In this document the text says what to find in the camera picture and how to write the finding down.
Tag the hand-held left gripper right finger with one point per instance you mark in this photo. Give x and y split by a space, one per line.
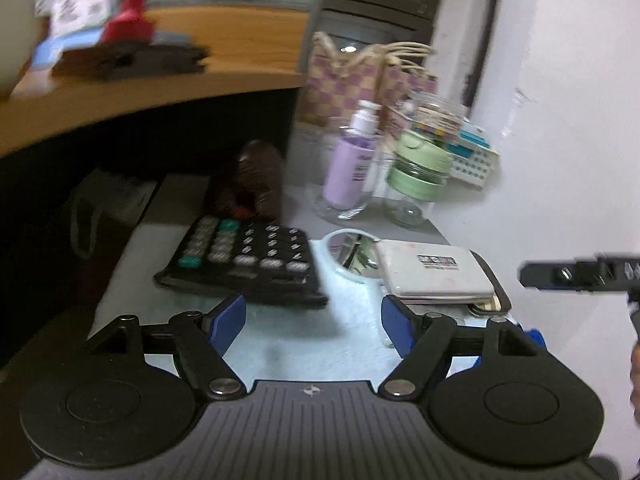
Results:
397 327

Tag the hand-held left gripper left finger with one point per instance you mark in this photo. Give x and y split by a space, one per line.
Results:
227 322

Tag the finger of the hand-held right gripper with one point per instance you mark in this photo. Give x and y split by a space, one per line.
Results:
565 275

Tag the white flat stamp pad case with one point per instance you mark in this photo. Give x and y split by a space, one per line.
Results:
432 272

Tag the black calculator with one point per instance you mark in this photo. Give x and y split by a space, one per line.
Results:
245 255

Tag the small blue object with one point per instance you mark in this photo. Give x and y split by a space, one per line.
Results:
532 337

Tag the round light blue mirror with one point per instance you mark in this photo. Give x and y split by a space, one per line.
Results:
345 255

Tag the white and teal box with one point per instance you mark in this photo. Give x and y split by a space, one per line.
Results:
475 160

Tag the brown wooden figurine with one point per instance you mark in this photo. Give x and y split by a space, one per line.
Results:
255 175

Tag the green lidded glass jar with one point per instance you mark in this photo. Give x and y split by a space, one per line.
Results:
417 170

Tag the purple pump bottle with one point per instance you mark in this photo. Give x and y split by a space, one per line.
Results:
350 165

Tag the clear jar with colourful contents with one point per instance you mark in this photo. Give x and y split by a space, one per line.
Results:
440 117

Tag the pink checkered tote bag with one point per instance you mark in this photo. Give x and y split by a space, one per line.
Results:
345 80

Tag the wooden desk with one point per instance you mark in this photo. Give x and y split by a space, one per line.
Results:
235 45

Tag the black flat case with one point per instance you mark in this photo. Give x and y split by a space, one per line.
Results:
130 60

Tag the blue flat pad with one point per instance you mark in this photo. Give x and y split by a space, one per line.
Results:
65 45

